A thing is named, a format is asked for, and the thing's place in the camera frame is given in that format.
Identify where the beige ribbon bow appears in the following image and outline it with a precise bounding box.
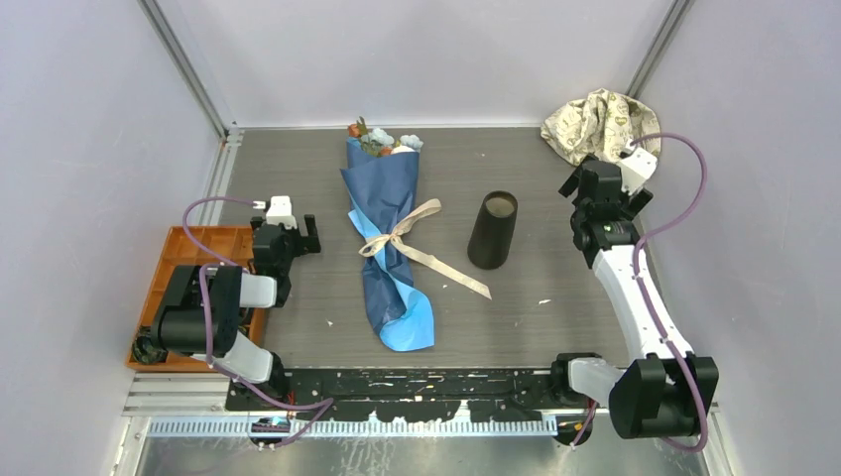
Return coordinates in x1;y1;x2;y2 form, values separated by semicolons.
358;198;492;299

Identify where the blue paper flower bouquet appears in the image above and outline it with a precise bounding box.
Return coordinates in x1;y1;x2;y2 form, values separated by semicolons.
340;117;435;352

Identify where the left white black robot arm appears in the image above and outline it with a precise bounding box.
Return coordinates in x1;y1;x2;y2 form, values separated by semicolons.
150;214;321;410

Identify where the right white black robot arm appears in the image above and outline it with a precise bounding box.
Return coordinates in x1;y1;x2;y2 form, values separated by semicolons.
550;157;719;442

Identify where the black cylindrical vase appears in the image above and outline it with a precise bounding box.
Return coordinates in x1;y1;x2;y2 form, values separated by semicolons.
467;190;518;270

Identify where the cream patterned cloth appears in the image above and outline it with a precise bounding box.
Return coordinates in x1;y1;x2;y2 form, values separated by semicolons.
540;88;661;167

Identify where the orange compartment tray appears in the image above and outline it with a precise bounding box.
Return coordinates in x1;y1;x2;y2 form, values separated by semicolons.
125;225;253;373

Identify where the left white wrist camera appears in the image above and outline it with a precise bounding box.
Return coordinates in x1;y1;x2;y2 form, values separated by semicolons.
252;195;298;226

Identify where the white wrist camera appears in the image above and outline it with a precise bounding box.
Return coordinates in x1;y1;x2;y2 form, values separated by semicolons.
617;144;659;195
252;195;298;226

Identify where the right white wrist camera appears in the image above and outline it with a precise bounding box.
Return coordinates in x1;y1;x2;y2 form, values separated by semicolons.
617;144;659;195

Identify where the rolled dark strap front-left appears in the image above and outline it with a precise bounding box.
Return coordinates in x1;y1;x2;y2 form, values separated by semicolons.
130;331;170;366

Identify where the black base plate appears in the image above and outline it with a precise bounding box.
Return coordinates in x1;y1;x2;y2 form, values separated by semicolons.
225;367;596;424

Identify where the aluminium frame rail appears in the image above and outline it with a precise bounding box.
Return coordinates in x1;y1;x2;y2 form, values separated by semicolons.
122;369;721;438

